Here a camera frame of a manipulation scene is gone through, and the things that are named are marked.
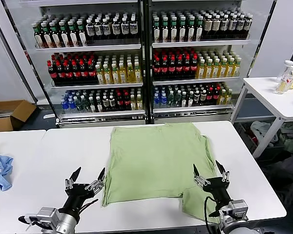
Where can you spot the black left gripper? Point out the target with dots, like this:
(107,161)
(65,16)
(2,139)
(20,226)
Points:
(75,197)

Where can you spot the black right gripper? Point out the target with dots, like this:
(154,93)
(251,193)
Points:
(216,189)

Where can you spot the light green polo shirt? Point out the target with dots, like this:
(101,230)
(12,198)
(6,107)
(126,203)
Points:
(156,158)

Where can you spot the pale green clothes pile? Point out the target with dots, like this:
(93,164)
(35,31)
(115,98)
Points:
(289,141)

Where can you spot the white crumpled cloth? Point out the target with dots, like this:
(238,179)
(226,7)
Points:
(260,131)

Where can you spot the white floor sticker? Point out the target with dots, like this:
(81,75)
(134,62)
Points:
(48,116)

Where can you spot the dark garment pile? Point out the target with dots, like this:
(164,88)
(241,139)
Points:
(283,175)

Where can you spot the crumpled light blue cloth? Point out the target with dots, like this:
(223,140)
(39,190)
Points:
(0,170)

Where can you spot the open brown cardboard box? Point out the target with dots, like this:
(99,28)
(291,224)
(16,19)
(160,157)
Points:
(22,109)

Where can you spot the white side table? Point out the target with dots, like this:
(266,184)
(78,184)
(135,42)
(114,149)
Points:
(266,90)

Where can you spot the yellow juice bottle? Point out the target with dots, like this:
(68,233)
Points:
(130,75)
(200,71)
(122,75)
(229,70)
(99,76)
(215,70)
(222,70)
(107,76)
(115,76)
(237,69)
(208,71)
(137,74)

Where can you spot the cola bottle red cap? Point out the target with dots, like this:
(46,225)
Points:
(164,69)
(59,74)
(68,74)
(156,69)
(179,69)
(172,69)
(84,73)
(51,74)
(92,73)
(194,68)
(76,73)
(187,68)

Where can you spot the glass drinks display cabinet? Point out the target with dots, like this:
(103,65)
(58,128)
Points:
(200,44)
(88,47)

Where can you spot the clear bottle white cap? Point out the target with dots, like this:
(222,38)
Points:
(287,64)

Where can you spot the dark bottle beige label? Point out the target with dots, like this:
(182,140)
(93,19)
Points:
(208,26)
(216,26)

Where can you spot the dark bottle blue white label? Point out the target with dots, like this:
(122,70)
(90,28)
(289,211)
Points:
(125,28)
(232,25)
(240,25)
(116,28)
(248,25)
(224,25)
(98,29)
(133,27)
(106,29)
(90,30)

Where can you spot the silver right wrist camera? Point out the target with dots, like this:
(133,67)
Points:
(239,209)

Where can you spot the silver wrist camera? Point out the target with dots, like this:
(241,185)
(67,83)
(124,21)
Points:
(239,209)
(47,214)

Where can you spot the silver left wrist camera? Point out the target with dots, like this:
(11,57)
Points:
(47,214)

